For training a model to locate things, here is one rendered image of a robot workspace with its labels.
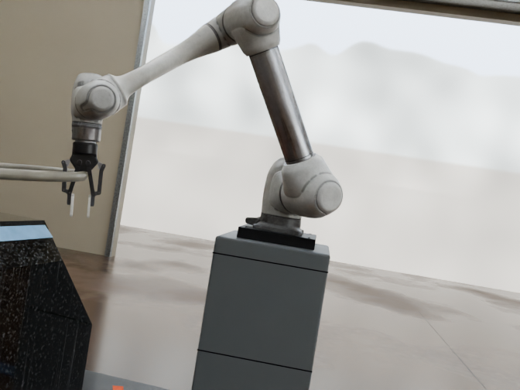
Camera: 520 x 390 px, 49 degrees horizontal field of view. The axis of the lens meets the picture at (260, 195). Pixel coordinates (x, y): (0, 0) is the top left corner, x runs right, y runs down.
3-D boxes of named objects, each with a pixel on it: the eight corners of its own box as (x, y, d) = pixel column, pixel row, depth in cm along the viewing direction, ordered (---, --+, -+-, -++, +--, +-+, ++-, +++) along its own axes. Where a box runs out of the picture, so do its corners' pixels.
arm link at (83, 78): (66, 121, 179) (72, 120, 167) (70, 72, 178) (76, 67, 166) (101, 125, 183) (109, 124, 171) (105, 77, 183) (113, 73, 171)
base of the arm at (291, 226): (248, 224, 223) (250, 210, 223) (303, 233, 220) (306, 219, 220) (241, 226, 205) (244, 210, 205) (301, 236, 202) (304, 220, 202)
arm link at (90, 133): (72, 122, 179) (70, 141, 180) (70, 121, 171) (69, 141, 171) (101, 125, 182) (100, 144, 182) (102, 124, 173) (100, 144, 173)
